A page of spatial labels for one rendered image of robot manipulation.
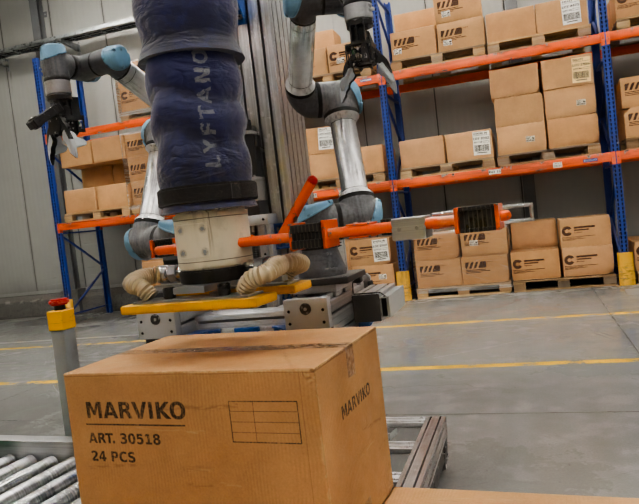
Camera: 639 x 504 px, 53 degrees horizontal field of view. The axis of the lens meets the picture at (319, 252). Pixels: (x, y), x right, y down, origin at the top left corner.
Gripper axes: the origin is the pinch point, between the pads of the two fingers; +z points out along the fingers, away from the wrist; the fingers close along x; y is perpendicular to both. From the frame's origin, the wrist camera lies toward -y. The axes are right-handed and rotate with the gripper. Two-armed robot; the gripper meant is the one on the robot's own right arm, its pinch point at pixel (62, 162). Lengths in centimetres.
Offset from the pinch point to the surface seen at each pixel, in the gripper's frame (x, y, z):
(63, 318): 33, 9, 50
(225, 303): -84, -14, 41
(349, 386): -99, 3, 62
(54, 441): 21, -5, 88
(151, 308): -66, -20, 41
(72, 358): 34, 11, 65
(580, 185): 132, 832, 28
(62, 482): -2, -15, 93
